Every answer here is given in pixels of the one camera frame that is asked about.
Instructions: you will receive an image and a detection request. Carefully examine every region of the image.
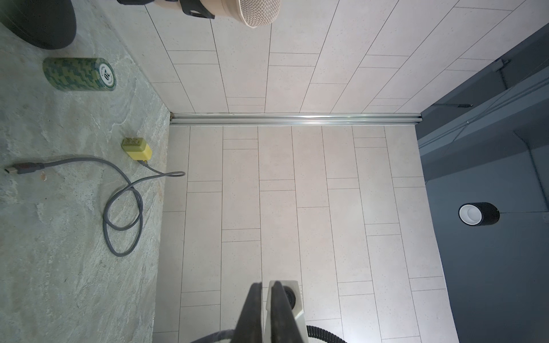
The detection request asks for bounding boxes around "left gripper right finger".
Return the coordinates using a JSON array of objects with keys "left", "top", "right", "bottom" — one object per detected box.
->
[{"left": 271, "top": 281, "right": 303, "bottom": 343}]

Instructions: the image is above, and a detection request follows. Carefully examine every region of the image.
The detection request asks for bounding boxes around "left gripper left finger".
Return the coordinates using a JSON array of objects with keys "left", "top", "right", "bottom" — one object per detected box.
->
[{"left": 231, "top": 282, "right": 262, "bottom": 343}]

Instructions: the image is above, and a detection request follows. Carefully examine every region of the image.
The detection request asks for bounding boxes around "small silver mp3 player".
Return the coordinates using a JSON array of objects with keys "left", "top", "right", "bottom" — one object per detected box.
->
[{"left": 262, "top": 280, "right": 309, "bottom": 342}]

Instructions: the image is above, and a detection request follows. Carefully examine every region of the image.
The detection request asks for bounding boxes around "yellow charger plug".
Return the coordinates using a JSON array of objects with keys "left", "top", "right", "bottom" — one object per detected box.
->
[{"left": 122, "top": 137, "right": 153, "bottom": 161}]

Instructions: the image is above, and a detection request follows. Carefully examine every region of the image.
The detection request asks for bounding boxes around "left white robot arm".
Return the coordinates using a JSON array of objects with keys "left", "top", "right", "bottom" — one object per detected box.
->
[{"left": 197, "top": 280, "right": 344, "bottom": 342}]

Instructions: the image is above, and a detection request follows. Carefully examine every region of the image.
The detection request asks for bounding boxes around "black roll outside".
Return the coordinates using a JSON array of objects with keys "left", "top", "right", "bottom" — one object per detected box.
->
[{"left": 458, "top": 202, "right": 500, "bottom": 227}]

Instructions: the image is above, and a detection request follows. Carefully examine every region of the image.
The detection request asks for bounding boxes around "green camouflage tape roll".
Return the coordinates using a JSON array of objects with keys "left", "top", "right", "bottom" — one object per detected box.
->
[{"left": 42, "top": 57, "right": 117, "bottom": 91}]

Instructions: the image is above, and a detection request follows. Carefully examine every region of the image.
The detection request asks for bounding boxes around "beige microphone on stand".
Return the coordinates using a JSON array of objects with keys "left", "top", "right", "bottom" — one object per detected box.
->
[{"left": 1, "top": 1, "right": 282, "bottom": 50}]

